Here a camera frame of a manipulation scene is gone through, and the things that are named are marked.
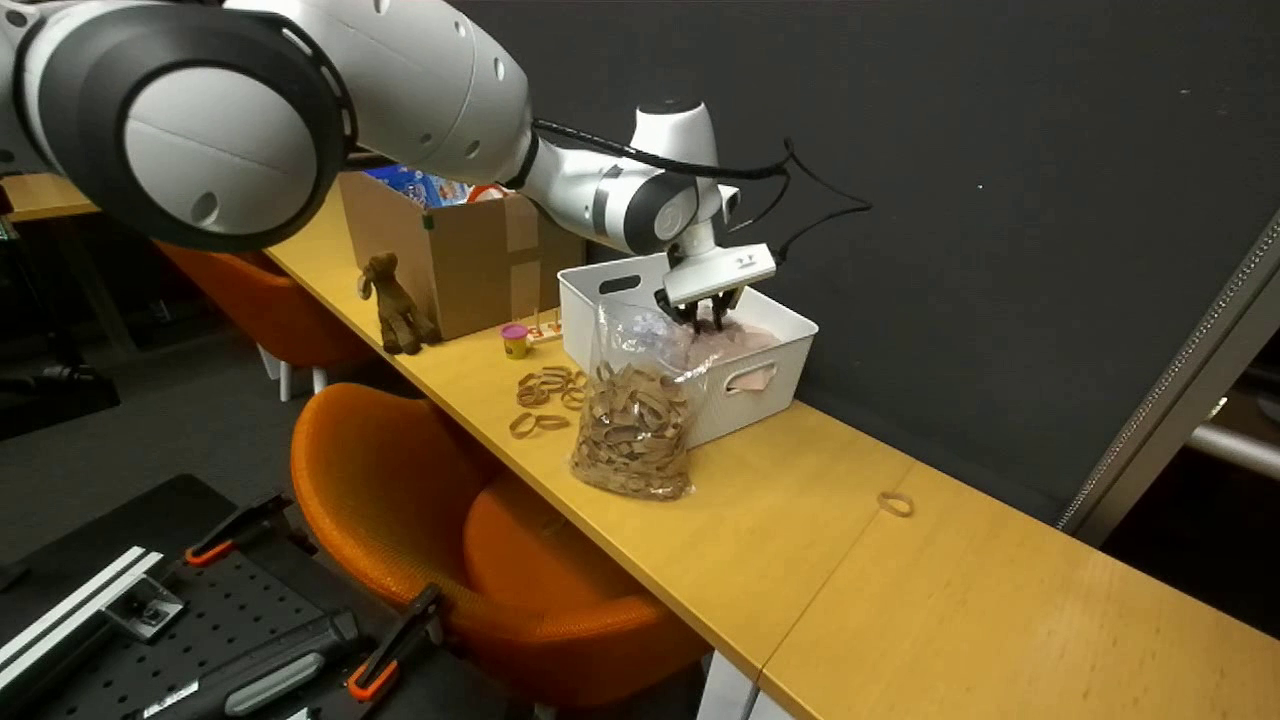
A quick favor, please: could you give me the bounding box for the white table leg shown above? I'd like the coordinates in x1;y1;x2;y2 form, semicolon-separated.
691;650;767;720

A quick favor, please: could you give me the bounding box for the white plastic storage bin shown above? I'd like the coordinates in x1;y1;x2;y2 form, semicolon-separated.
552;250;823;447

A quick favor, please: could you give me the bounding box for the pile of tan rubber bands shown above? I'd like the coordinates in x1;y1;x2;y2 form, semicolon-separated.
514;361;594;413

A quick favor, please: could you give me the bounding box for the small orange shell chair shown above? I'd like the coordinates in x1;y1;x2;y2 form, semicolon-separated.
155;235;391;399

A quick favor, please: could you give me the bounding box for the grey slanted window frame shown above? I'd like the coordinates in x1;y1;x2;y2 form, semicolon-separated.
1057;211;1280;550

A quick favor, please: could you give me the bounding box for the black perforated board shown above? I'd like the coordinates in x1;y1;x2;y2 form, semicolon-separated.
0;473;514;720

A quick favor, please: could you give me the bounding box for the blue printed carton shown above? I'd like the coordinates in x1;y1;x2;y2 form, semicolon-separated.
363;159;480;211

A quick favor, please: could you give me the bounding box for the brown moose plush toy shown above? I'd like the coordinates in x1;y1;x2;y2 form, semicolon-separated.
355;253;444;361

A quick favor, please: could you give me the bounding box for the small metal bracket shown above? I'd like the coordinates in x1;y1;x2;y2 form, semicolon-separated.
102;574;187;645

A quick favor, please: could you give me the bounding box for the clear bag of rubber bands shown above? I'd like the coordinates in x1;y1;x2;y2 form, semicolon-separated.
570;311;700;505

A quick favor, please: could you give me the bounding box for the white horizontal pipe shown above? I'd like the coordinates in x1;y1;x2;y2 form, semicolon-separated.
1184;419;1280;484

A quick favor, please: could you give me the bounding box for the black grey bar clamp handle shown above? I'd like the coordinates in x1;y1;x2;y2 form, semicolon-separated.
134;614;374;720

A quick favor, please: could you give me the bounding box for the large orange shell chair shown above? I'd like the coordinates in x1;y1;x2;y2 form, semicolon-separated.
287;382;713;711

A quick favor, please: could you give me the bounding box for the white aluminium rail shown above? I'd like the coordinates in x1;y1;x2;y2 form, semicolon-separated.
0;539;170;677

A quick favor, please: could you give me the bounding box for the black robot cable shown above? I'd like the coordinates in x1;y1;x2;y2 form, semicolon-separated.
533;119;877;264

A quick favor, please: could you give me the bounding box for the black clamp with orange tip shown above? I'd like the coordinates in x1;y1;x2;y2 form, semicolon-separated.
180;491;292;576
340;579;451;708

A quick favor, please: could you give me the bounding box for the brown cardboard box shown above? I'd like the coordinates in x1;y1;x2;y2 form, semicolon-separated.
337;168;594;343

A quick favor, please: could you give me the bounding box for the small pink-lid dough tub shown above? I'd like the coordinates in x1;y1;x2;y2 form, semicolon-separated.
497;318;540;363

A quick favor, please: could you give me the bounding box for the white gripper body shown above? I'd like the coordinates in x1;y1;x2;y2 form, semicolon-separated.
661;241;779;324

